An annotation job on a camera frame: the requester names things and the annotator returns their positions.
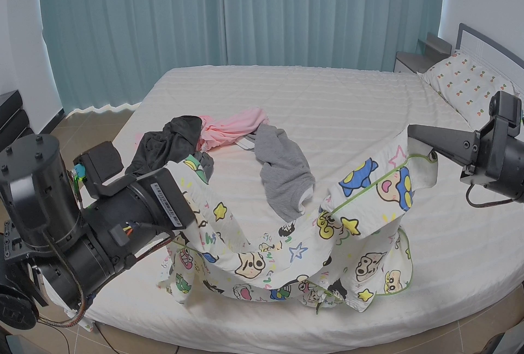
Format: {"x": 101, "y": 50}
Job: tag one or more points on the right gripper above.
{"x": 503, "y": 164}

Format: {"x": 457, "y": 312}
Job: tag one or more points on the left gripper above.
{"x": 123, "y": 217}

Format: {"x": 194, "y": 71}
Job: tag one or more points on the white printed pyjama top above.
{"x": 254, "y": 262}

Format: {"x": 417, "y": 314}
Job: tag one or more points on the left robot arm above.
{"x": 32, "y": 188}

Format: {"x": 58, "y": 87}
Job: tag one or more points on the bed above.
{"x": 327, "y": 106}

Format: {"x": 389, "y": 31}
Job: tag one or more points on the white printed pillow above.
{"x": 466, "y": 86}

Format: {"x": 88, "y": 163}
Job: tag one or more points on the black garment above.
{"x": 163, "y": 143}

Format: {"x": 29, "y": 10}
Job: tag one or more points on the dark grey garment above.
{"x": 206, "y": 168}

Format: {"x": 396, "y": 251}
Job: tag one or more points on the grey bedside table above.
{"x": 417, "y": 57}

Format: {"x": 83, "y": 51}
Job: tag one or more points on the pink garment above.
{"x": 229, "y": 127}

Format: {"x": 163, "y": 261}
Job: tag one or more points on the black chest of drawers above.
{"x": 14, "y": 115}

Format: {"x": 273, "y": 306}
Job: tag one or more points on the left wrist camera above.
{"x": 100, "y": 164}

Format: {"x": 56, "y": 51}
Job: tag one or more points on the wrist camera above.
{"x": 100, "y": 164}
{"x": 505, "y": 106}

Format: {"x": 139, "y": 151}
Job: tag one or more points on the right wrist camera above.
{"x": 505, "y": 106}

